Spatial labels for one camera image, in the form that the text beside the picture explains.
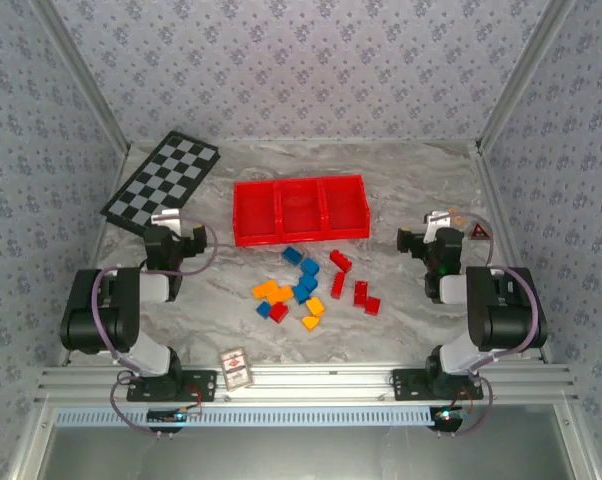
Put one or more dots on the left circuit board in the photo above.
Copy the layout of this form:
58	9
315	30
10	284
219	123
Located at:
173	415

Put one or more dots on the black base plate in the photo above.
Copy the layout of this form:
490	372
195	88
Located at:
201	385
411	384

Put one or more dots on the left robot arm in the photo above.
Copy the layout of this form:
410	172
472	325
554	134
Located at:
106	310

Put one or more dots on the blue lego brick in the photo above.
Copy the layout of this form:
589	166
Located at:
263	309
299	295
292	255
309	283
310	266

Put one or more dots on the red triangle warning sign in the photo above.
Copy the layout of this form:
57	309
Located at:
479	234

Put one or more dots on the playing card box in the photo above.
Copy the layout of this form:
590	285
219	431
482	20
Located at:
236	370

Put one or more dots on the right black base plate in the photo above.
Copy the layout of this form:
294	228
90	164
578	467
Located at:
411	384

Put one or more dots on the circuit board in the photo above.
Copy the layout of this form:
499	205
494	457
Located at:
173	415
448	416

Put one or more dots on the right aluminium frame post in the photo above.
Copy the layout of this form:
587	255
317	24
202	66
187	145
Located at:
526	75

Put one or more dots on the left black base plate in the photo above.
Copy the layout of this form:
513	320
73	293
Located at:
201	385

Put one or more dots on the red three-compartment tray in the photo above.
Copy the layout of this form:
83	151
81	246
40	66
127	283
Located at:
301	212

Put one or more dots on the black grey chessboard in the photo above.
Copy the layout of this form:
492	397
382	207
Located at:
163	185

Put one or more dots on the right circuit board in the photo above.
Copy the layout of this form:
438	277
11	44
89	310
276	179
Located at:
448	416

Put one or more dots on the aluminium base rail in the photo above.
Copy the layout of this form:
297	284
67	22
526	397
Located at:
306	382

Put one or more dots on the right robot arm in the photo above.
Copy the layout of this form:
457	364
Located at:
501	315

